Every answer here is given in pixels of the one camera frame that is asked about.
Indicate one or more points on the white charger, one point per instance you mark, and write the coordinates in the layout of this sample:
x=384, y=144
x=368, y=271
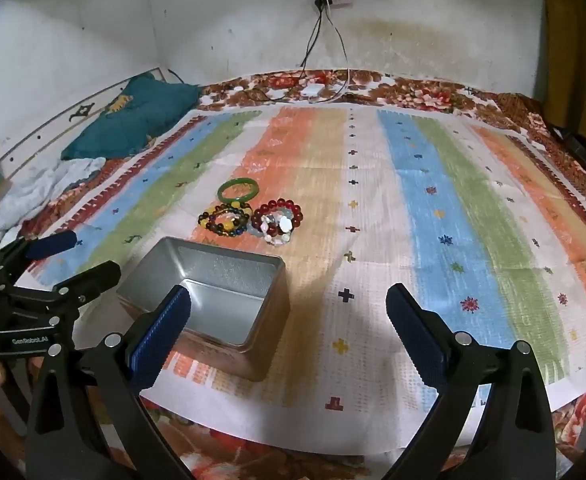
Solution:
x=314, y=90

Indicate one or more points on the teal pillow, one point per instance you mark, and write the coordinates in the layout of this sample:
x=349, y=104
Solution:
x=133, y=120

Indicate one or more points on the striped woven mat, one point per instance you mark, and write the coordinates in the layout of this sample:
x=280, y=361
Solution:
x=423, y=260

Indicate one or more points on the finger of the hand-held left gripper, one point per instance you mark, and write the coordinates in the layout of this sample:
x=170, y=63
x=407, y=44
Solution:
x=90, y=280
x=48, y=246

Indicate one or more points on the silver metal tin box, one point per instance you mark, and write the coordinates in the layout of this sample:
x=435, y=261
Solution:
x=233, y=310

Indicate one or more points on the green jade bangle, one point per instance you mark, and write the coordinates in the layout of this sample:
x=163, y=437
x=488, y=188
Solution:
x=220, y=192

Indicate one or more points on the white crumpled cloth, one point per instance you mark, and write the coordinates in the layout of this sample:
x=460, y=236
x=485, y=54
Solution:
x=38, y=185

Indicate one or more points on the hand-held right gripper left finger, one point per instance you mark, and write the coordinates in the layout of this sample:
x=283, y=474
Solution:
x=165, y=327

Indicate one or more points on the white headboard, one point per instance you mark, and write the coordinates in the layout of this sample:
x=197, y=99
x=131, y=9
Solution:
x=48, y=125

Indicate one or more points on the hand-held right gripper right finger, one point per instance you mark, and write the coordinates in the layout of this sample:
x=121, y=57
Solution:
x=413, y=332

